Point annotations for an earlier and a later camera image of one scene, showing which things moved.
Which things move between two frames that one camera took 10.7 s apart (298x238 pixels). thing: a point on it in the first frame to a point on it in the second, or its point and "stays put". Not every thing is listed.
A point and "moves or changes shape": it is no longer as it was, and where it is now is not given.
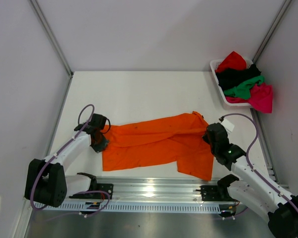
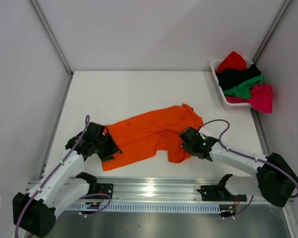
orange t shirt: x=178 y=141 moves or changes shape
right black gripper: x=209 y=135 to x=187 y=140
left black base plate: x=107 y=187 stays put
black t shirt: x=229 y=78 stays put
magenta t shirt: x=260 y=98 stays put
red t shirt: x=233 y=60 stays put
